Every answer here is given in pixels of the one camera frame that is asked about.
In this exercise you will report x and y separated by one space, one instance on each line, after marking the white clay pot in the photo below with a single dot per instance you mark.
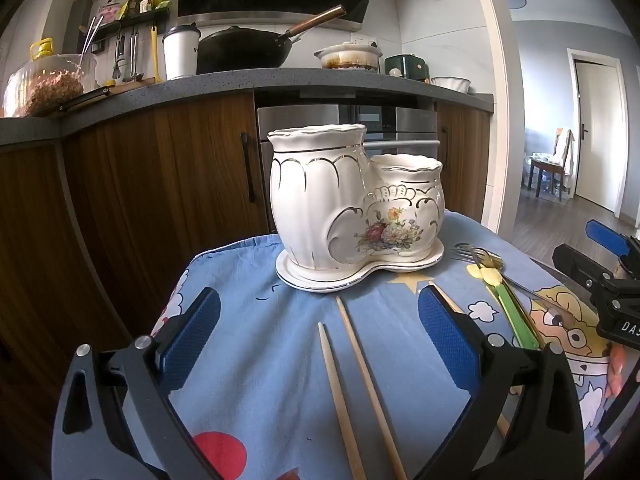
347 56

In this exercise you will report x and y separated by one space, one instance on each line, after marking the metal chopsticks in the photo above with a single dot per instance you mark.
90 35

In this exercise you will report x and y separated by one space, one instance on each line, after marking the white wall socket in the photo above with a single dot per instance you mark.
364 40

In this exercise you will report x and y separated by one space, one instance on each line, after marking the wooden kitchen cabinet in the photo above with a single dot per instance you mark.
150 170

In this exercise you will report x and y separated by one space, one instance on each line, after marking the person's right hand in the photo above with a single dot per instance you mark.
616 370

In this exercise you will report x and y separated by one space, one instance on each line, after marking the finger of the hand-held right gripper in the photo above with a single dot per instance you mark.
605 237
580 265

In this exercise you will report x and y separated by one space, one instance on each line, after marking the yellow spatula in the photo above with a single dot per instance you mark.
156 57

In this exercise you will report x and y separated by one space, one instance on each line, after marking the silver fork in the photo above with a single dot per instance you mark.
530 292

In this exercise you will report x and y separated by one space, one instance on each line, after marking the wooden chair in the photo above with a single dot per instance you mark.
550 165

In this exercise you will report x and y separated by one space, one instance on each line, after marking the hanging metal kitchen tool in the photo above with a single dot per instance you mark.
134 57
119 57

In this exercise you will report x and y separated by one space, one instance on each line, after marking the small spice jar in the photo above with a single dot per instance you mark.
146 4

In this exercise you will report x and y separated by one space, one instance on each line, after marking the blue cartoon printed cloth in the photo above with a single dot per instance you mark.
280 350

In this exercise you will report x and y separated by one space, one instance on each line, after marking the white cup with dark lid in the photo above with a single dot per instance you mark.
180 55

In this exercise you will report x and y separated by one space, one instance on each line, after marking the pink box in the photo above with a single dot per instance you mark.
108 12

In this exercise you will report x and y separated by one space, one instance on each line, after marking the white bowl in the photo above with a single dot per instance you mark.
450 85

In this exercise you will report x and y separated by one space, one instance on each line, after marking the stainless steel built-in oven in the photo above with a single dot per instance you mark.
300 117

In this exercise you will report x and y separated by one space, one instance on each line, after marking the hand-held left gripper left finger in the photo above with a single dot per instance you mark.
192 340

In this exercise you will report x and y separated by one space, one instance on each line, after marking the clear jar of brown food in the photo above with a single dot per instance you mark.
45 92

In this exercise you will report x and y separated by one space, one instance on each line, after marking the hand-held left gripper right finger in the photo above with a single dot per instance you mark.
447 340

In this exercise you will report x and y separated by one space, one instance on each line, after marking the white ceramic holder tray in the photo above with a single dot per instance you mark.
320 280

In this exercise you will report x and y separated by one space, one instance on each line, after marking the dark tray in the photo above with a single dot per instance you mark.
85 99

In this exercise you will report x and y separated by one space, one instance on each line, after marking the dark spice jar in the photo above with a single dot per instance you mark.
134 2

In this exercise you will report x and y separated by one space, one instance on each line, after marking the white door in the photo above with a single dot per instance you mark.
597 135

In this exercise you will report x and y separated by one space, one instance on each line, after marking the green small appliance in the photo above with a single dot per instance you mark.
405 67

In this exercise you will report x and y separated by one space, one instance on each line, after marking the black wall shelf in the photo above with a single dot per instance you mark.
130 24

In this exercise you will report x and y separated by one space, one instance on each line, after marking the white floral ceramic utensil holder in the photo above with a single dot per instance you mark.
310 200

